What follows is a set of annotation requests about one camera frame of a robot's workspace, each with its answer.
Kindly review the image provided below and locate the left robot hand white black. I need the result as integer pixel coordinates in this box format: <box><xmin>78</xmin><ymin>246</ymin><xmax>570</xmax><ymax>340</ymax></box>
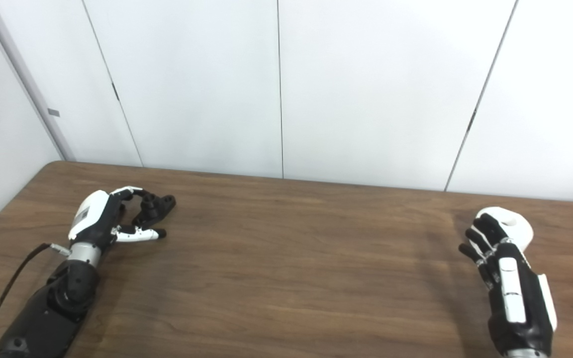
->
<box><xmin>68</xmin><ymin>186</ymin><xmax>167</xmax><ymax>245</ymax></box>

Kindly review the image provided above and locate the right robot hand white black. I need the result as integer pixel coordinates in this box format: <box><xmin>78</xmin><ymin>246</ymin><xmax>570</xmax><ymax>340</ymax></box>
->
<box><xmin>458</xmin><ymin>213</ymin><xmax>558</xmax><ymax>356</ymax></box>

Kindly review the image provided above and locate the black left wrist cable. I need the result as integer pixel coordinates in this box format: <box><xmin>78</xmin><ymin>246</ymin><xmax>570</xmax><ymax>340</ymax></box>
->
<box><xmin>0</xmin><ymin>243</ymin><xmax>72</xmax><ymax>358</ymax></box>

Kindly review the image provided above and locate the grey wall corner post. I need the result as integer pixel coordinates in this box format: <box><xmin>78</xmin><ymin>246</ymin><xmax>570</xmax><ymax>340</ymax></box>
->
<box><xmin>0</xmin><ymin>0</ymin><xmax>76</xmax><ymax>161</ymax></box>

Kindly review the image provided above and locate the round white plastic piece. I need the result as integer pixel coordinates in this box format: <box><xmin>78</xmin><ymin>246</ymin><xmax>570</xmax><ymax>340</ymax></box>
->
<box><xmin>475</xmin><ymin>206</ymin><xmax>535</xmax><ymax>252</ymax></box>

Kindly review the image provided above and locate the black plastic holder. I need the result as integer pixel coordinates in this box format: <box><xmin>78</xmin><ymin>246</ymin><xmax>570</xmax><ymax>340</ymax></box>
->
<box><xmin>132</xmin><ymin>194</ymin><xmax>177</xmax><ymax>227</ymax></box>

